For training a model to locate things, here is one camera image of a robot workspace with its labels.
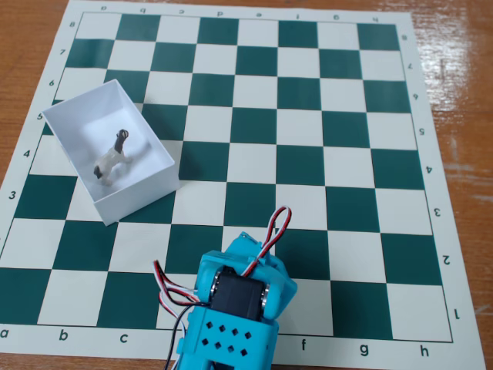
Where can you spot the white open cardboard box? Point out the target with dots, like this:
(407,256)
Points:
(154,181)

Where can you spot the turquoise robot arm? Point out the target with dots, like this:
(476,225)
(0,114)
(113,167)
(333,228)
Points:
(227,339)

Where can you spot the green white chessboard mat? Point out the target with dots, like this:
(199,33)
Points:
(300,96)

